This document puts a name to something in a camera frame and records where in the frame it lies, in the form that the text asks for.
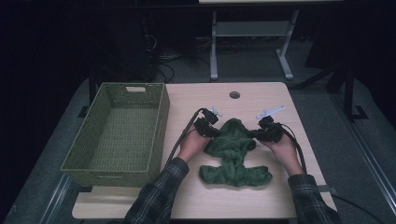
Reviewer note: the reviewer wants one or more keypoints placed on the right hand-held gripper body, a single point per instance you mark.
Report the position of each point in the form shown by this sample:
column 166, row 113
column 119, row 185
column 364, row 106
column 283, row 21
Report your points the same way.
column 271, row 130

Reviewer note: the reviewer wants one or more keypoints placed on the black metal stand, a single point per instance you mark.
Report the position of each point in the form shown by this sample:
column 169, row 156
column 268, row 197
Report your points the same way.
column 349, row 93
column 91, row 90

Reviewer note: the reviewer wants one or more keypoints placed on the metal floor rail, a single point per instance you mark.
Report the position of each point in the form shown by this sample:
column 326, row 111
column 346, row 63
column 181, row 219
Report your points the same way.
column 367, row 155
column 56, row 199

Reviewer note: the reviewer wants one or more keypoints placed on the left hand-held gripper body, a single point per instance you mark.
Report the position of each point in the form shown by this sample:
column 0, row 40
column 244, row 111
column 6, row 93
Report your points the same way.
column 205, row 123

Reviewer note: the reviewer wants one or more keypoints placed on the grey tape strip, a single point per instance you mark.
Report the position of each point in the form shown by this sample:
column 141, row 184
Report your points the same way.
column 328, row 188

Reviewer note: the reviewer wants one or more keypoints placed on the green woven basket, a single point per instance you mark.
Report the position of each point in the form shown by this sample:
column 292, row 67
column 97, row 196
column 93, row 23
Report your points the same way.
column 93, row 149

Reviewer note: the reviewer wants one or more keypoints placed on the person's left hand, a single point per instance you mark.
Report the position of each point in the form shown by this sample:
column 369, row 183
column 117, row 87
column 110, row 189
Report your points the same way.
column 191, row 144

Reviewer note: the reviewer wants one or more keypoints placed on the white metal table frame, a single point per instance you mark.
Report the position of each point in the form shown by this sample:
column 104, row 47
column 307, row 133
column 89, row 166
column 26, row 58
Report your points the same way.
column 249, row 28

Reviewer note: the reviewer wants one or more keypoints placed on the person's right hand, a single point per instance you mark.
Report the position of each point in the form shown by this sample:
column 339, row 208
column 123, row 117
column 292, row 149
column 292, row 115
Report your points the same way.
column 286, row 154

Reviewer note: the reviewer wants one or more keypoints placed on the green fleece garment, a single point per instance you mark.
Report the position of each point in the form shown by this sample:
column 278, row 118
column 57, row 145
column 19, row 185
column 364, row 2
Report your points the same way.
column 233, row 146

